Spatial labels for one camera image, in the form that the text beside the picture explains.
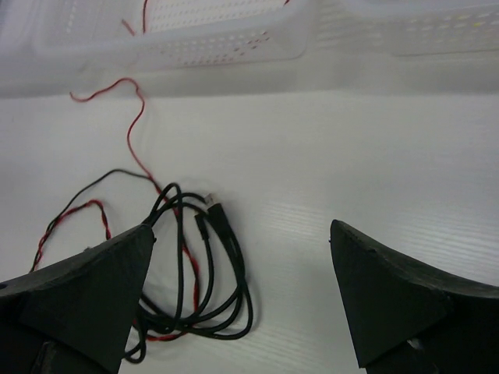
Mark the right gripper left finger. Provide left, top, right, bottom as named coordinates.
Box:
left=1, top=224, right=154, bottom=373

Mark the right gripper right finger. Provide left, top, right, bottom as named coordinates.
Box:
left=330, top=220, right=498, bottom=373

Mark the red black twisted wire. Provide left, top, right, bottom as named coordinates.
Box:
left=30, top=76, right=203, bottom=344

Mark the black USB cable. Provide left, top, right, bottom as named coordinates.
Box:
left=124, top=182, right=254, bottom=365

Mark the right white perforated basket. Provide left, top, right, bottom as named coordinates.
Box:
left=314, top=1, right=498, bottom=56

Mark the white perforated basket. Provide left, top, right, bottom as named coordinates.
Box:
left=34, top=1, right=316, bottom=72
left=314, top=1, right=498, bottom=56

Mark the middle white perforated basket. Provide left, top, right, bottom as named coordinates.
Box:
left=34, top=1, right=316, bottom=72

